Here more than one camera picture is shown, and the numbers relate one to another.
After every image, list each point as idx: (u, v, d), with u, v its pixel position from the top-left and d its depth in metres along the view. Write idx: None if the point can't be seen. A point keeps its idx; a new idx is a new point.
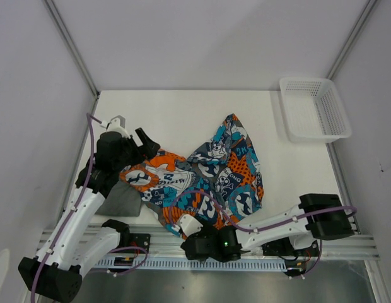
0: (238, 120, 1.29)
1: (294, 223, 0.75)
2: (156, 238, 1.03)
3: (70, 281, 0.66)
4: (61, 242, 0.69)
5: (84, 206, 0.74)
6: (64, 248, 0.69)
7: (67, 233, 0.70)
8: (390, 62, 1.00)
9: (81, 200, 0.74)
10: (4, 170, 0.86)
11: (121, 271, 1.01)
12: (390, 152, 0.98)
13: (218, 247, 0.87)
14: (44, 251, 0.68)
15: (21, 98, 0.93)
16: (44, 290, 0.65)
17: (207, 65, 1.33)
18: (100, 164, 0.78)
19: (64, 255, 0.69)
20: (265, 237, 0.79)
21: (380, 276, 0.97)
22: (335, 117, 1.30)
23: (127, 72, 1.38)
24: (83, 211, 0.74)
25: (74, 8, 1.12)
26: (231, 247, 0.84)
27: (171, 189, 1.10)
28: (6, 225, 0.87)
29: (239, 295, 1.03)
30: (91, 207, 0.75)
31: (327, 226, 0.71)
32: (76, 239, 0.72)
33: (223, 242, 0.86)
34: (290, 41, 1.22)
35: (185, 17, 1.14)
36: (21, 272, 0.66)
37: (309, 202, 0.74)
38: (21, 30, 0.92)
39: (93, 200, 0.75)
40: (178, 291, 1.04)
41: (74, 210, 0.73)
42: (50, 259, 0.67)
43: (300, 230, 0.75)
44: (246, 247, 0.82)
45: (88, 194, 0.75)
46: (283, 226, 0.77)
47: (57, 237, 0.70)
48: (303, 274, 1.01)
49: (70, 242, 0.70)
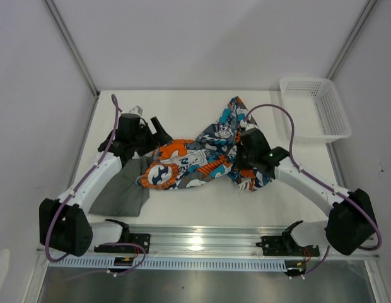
0: (242, 103, 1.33)
1: (330, 194, 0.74)
2: (156, 238, 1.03)
3: (84, 232, 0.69)
4: (83, 189, 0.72)
5: (105, 165, 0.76)
6: (85, 194, 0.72)
7: (87, 182, 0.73)
8: (390, 62, 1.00)
9: (105, 159, 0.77)
10: (4, 170, 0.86)
11: (122, 271, 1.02)
12: (390, 153, 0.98)
13: (262, 153, 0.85)
14: (65, 194, 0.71)
15: (21, 98, 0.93)
16: (57, 237, 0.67)
17: (207, 65, 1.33)
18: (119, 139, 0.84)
19: (84, 201, 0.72)
20: (301, 180, 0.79)
21: (379, 276, 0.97)
22: (335, 117, 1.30)
23: (127, 72, 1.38)
24: (104, 169, 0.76)
25: (74, 8, 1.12)
26: (272, 159, 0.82)
27: (193, 167, 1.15)
28: (6, 225, 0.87)
29: (239, 295, 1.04)
30: (111, 168, 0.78)
31: (348, 221, 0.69)
32: (94, 190, 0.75)
33: (269, 153, 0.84)
34: (290, 41, 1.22)
35: (185, 17, 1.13)
36: (40, 214, 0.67)
37: (361, 199, 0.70)
38: (21, 31, 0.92)
39: (113, 162, 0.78)
40: (178, 291, 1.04)
41: (96, 165, 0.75)
42: (71, 201, 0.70)
43: (326, 201, 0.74)
44: (280, 170, 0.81)
45: (110, 156, 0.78)
46: (320, 187, 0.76)
47: (79, 183, 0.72)
48: (303, 274, 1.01)
49: (91, 192, 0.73)
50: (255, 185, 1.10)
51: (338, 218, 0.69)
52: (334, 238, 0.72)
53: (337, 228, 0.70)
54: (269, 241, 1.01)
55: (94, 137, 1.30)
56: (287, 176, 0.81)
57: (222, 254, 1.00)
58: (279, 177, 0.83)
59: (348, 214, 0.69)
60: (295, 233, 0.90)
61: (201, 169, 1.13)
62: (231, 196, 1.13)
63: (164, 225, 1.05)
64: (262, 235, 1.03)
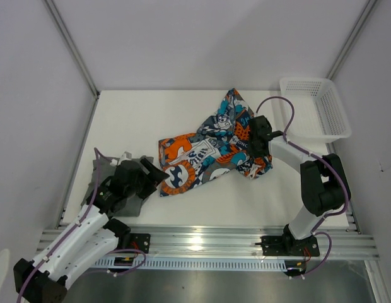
0: (239, 95, 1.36)
1: (305, 156, 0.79)
2: (156, 238, 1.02)
3: (56, 291, 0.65)
4: (58, 252, 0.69)
5: (87, 223, 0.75)
6: (59, 259, 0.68)
7: (66, 243, 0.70)
8: (390, 62, 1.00)
9: (87, 216, 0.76)
10: (4, 171, 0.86)
11: (121, 271, 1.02)
12: (390, 152, 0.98)
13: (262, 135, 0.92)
14: (41, 257, 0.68)
15: (21, 98, 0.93)
16: (29, 293, 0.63)
17: (207, 65, 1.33)
18: (112, 189, 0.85)
19: (58, 264, 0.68)
20: (286, 147, 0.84)
21: (380, 276, 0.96)
22: (335, 117, 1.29)
23: (127, 72, 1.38)
24: (86, 227, 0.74)
25: (74, 7, 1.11)
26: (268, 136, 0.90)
27: (205, 158, 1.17)
28: (5, 225, 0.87)
29: (239, 295, 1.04)
30: (94, 225, 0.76)
31: (316, 176, 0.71)
32: (73, 252, 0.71)
33: (267, 134, 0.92)
34: (290, 41, 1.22)
35: (185, 16, 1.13)
36: (16, 270, 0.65)
37: (333, 162, 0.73)
38: (21, 30, 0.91)
39: (97, 219, 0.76)
40: (178, 291, 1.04)
41: (77, 225, 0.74)
42: (43, 266, 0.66)
43: (300, 159, 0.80)
44: (272, 142, 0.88)
45: (94, 212, 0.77)
46: (299, 152, 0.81)
47: (55, 247, 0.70)
48: (303, 274, 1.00)
49: (67, 255, 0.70)
50: (260, 171, 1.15)
51: (308, 171, 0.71)
52: (306, 197, 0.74)
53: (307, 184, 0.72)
54: (269, 240, 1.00)
55: (94, 137, 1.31)
56: (273, 146, 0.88)
57: (222, 255, 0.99)
58: (272, 152, 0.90)
59: (318, 171, 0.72)
60: (292, 225, 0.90)
61: (218, 160, 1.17)
62: (229, 194, 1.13)
63: (166, 225, 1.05)
64: (261, 235, 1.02)
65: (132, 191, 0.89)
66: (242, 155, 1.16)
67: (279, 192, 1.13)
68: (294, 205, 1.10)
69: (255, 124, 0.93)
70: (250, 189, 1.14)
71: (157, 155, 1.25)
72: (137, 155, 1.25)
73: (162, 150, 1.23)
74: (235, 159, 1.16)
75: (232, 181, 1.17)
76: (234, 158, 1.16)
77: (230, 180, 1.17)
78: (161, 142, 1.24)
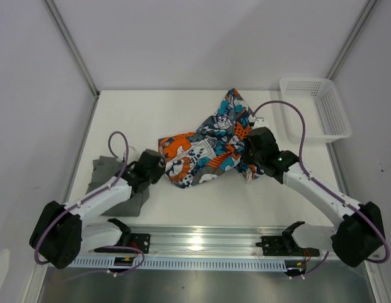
0: (239, 94, 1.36)
1: (340, 206, 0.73)
2: (156, 238, 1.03)
3: (70, 248, 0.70)
4: (89, 204, 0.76)
5: (116, 188, 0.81)
6: (89, 209, 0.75)
7: (96, 199, 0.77)
8: (389, 62, 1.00)
9: (118, 183, 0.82)
10: (5, 170, 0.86)
11: (121, 272, 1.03)
12: (390, 152, 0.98)
13: (271, 157, 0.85)
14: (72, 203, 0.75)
15: (21, 98, 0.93)
16: (46, 243, 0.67)
17: (207, 65, 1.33)
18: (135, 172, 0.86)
19: (86, 213, 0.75)
20: (310, 187, 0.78)
21: (380, 276, 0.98)
22: (335, 117, 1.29)
23: (127, 72, 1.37)
24: (115, 192, 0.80)
25: (73, 7, 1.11)
26: (279, 162, 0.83)
27: (201, 159, 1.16)
28: (5, 225, 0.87)
29: (239, 295, 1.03)
30: (120, 193, 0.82)
31: (357, 235, 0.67)
32: (98, 209, 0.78)
33: (276, 157, 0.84)
34: (290, 41, 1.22)
35: (185, 16, 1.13)
36: (44, 211, 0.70)
37: (371, 213, 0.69)
38: (20, 31, 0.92)
39: (125, 188, 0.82)
40: (178, 291, 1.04)
41: (108, 187, 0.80)
42: (74, 210, 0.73)
43: (337, 212, 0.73)
44: (291, 175, 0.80)
45: (122, 182, 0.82)
46: (330, 198, 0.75)
47: (88, 198, 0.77)
48: (303, 274, 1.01)
49: (95, 207, 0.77)
50: (256, 174, 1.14)
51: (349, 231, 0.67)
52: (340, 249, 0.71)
53: (345, 242, 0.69)
54: (269, 241, 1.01)
55: (94, 138, 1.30)
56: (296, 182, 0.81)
57: (222, 254, 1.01)
58: (290, 184, 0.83)
59: (358, 228, 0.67)
60: (296, 235, 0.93)
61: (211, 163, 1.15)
62: (228, 193, 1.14)
63: (166, 225, 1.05)
64: (261, 235, 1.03)
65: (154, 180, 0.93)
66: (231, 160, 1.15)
67: (278, 193, 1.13)
68: (294, 206, 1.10)
69: (262, 143, 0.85)
70: (251, 189, 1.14)
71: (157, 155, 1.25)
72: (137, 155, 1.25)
73: (162, 149, 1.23)
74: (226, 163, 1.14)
75: (233, 181, 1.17)
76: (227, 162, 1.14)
77: (230, 180, 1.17)
78: (162, 142, 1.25)
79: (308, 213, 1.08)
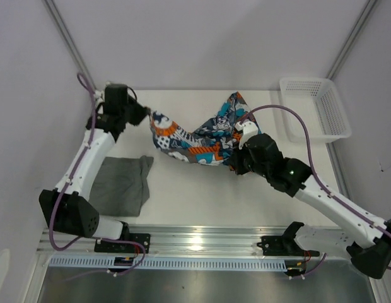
0: (242, 98, 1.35)
1: (367, 227, 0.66)
2: (156, 238, 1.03)
3: (90, 215, 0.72)
4: (79, 174, 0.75)
5: (97, 143, 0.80)
6: (81, 179, 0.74)
7: (82, 166, 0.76)
8: (390, 61, 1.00)
9: (94, 139, 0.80)
10: (5, 170, 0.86)
11: (122, 271, 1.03)
12: (390, 152, 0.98)
13: (277, 170, 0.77)
14: (64, 182, 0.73)
15: (21, 98, 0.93)
16: (64, 222, 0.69)
17: (207, 65, 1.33)
18: (106, 111, 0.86)
19: (82, 185, 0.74)
20: (332, 206, 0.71)
21: (380, 276, 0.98)
22: (335, 117, 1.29)
23: (127, 72, 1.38)
24: (96, 149, 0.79)
25: (73, 7, 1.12)
26: (290, 175, 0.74)
27: (183, 142, 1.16)
28: (5, 224, 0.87)
29: (239, 295, 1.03)
30: (103, 145, 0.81)
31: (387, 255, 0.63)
32: (90, 173, 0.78)
33: (287, 170, 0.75)
34: (290, 40, 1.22)
35: (185, 16, 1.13)
36: (41, 205, 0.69)
37: None
38: (20, 31, 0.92)
39: (104, 139, 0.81)
40: (178, 291, 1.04)
41: (87, 146, 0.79)
42: (69, 189, 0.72)
43: (366, 235, 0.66)
44: (309, 194, 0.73)
45: (99, 134, 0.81)
46: (355, 218, 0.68)
47: (74, 170, 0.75)
48: (303, 274, 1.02)
49: (87, 175, 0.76)
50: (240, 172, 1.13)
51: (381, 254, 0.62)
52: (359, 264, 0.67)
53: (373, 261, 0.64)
54: (269, 241, 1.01)
55: None
56: (316, 202, 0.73)
57: (222, 254, 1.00)
58: (309, 203, 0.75)
59: (387, 249, 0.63)
60: (299, 239, 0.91)
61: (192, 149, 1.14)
62: (228, 192, 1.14)
63: (166, 225, 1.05)
64: (261, 235, 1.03)
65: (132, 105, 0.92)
66: (212, 156, 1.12)
67: (278, 193, 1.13)
68: (294, 206, 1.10)
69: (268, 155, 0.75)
70: (251, 189, 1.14)
71: (157, 155, 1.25)
72: (137, 155, 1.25)
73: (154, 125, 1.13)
74: (206, 155, 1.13)
75: (232, 181, 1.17)
76: (207, 155, 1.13)
77: (230, 180, 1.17)
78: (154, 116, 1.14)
79: (308, 213, 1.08)
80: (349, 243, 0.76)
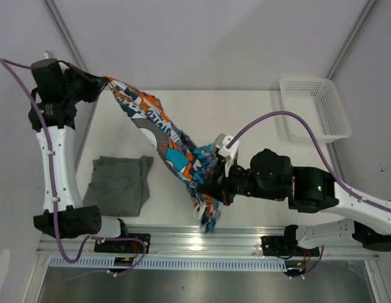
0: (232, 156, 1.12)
1: None
2: (156, 238, 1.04)
3: (92, 212, 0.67)
4: (61, 187, 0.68)
5: (59, 144, 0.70)
6: (67, 189, 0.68)
7: (58, 175, 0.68)
8: (389, 62, 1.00)
9: (53, 141, 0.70)
10: (5, 170, 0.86)
11: (121, 271, 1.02)
12: (390, 153, 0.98)
13: (301, 187, 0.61)
14: (50, 201, 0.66)
15: (21, 98, 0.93)
16: (74, 228, 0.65)
17: (207, 65, 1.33)
18: (45, 98, 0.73)
19: (72, 194, 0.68)
20: (363, 210, 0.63)
21: (380, 276, 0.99)
22: (335, 117, 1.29)
23: (127, 72, 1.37)
24: (61, 150, 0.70)
25: (73, 7, 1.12)
26: (316, 192, 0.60)
27: (157, 121, 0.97)
28: (5, 225, 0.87)
29: (239, 295, 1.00)
30: (67, 143, 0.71)
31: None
32: (70, 178, 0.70)
33: (313, 186, 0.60)
34: (289, 41, 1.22)
35: (185, 16, 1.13)
36: (41, 229, 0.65)
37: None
38: (20, 31, 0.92)
39: (64, 136, 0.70)
40: (177, 291, 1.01)
41: (52, 153, 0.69)
42: (59, 206, 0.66)
43: None
44: (340, 205, 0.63)
45: (56, 132, 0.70)
46: (384, 213, 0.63)
47: (53, 184, 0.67)
48: (303, 274, 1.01)
49: (69, 182, 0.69)
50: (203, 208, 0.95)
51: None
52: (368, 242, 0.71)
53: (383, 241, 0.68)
54: (270, 241, 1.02)
55: (94, 138, 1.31)
56: (345, 209, 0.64)
57: (222, 254, 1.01)
58: (335, 211, 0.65)
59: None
60: (302, 242, 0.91)
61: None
62: None
63: (166, 225, 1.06)
64: (261, 235, 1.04)
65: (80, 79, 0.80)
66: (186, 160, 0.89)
67: None
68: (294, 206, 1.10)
69: (288, 173, 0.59)
70: None
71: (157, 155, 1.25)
72: (137, 156, 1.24)
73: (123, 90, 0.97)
74: (176, 156, 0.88)
75: None
76: (176, 156, 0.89)
77: None
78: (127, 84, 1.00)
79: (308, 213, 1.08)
80: (352, 230, 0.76)
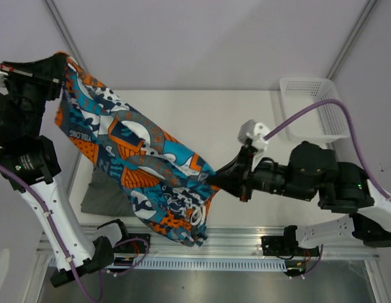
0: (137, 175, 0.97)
1: None
2: (156, 238, 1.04)
3: (103, 254, 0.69)
4: (71, 243, 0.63)
5: (55, 201, 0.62)
6: (79, 244, 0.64)
7: (65, 232, 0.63)
8: (389, 61, 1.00)
9: (46, 198, 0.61)
10: None
11: (121, 271, 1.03)
12: (390, 152, 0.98)
13: (338, 186, 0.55)
14: (64, 259, 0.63)
15: None
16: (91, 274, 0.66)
17: (207, 65, 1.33)
18: (9, 149, 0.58)
19: (84, 245, 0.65)
20: None
21: (380, 276, 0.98)
22: (335, 117, 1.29)
23: (127, 72, 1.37)
24: (58, 206, 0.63)
25: (73, 7, 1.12)
26: (361, 192, 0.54)
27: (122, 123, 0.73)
28: (5, 224, 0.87)
29: (239, 295, 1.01)
30: (60, 196, 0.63)
31: None
32: (78, 231, 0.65)
33: (355, 184, 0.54)
34: (289, 40, 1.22)
35: (184, 16, 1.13)
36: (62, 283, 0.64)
37: None
38: (20, 31, 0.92)
39: (55, 190, 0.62)
40: (177, 291, 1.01)
41: (49, 212, 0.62)
42: (76, 262, 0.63)
43: None
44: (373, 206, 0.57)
45: (46, 188, 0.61)
46: None
47: (62, 243, 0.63)
48: (303, 274, 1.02)
49: (77, 235, 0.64)
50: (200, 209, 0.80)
51: None
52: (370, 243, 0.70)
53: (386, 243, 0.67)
54: (270, 241, 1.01)
55: None
56: (373, 209, 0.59)
57: (222, 254, 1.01)
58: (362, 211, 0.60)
59: None
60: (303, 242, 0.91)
61: (122, 144, 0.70)
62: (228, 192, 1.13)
63: None
64: (262, 235, 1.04)
65: (28, 83, 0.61)
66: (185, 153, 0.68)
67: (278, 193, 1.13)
68: (294, 206, 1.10)
69: (333, 170, 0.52)
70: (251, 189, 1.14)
71: None
72: None
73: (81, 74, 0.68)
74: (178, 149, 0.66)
75: None
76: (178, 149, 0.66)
77: None
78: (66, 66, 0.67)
79: (308, 213, 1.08)
80: (351, 228, 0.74)
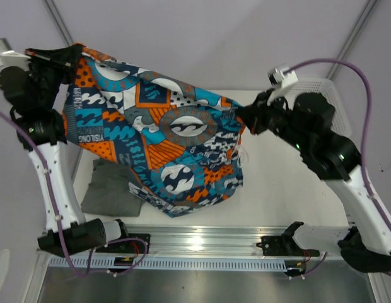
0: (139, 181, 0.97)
1: (390, 236, 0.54)
2: (156, 238, 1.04)
3: (96, 225, 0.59)
4: (62, 204, 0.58)
5: (55, 161, 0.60)
6: (69, 206, 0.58)
7: (58, 193, 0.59)
8: (389, 61, 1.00)
9: (48, 158, 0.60)
10: (5, 171, 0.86)
11: (121, 272, 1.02)
12: (390, 152, 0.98)
13: (323, 143, 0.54)
14: (53, 219, 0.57)
15: None
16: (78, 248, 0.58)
17: (207, 65, 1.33)
18: (24, 115, 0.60)
19: (74, 210, 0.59)
20: (365, 203, 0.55)
21: (379, 277, 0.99)
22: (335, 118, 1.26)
23: None
24: (57, 166, 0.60)
25: (73, 8, 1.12)
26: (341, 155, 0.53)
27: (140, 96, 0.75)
28: (4, 225, 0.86)
29: (238, 295, 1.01)
30: (62, 160, 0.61)
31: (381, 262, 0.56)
32: (72, 195, 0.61)
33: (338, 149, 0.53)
34: (289, 41, 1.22)
35: (184, 16, 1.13)
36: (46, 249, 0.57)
37: None
38: (21, 32, 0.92)
39: (57, 151, 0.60)
40: (177, 291, 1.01)
41: (47, 171, 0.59)
42: (64, 224, 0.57)
43: (383, 245, 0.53)
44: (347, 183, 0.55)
45: (48, 149, 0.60)
46: (382, 223, 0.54)
47: (53, 202, 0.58)
48: (303, 274, 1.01)
49: (70, 198, 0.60)
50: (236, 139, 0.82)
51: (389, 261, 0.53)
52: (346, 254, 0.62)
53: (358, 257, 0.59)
54: (269, 241, 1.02)
55: None
56: (345, 192, 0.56)
57: (222, 254, 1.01)
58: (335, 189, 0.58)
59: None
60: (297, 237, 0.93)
61: (152, 106, 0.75)
62: None
63: (166, 225, 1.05)
64: (262, 235, 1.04)
65: (48, 67, 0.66)
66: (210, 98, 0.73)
67: (278, 194, 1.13)
68: (294, 207, 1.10)
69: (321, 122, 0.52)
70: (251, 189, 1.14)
71: None
72: None
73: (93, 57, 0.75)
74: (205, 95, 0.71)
75: None
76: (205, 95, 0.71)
77: None
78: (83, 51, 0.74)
79: (308, 213, 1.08)
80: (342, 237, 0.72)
